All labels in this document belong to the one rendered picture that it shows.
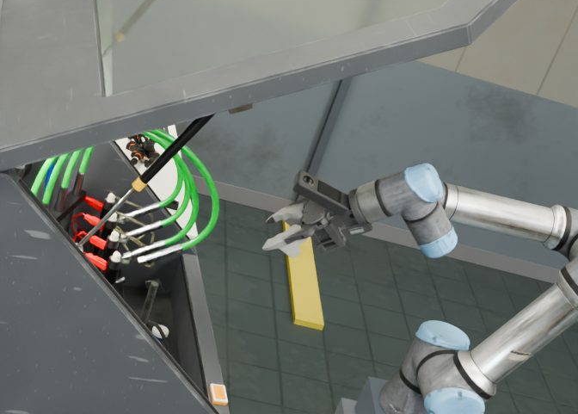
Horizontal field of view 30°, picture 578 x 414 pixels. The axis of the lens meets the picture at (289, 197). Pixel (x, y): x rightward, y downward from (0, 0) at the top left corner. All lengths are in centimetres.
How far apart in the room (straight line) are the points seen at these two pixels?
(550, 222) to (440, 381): 40
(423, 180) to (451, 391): 50
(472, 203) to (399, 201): 24
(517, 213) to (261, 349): 203
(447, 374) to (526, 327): 19
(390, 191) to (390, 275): 292
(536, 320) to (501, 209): 24
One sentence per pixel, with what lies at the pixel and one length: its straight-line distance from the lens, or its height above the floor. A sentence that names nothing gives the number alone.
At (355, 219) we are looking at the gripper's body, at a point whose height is 141.
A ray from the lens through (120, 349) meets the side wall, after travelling 200.
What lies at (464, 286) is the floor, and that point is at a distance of 512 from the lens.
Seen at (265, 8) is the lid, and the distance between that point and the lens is 201.
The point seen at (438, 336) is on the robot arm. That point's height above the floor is 113.
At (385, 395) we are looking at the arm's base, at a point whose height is 93.
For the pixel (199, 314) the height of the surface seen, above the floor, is 95.
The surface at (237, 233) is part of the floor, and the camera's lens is 479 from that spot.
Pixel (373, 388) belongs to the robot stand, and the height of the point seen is 90.
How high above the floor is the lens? 233
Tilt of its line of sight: 26 degrees down
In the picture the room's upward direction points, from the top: 20 degrees clockwise
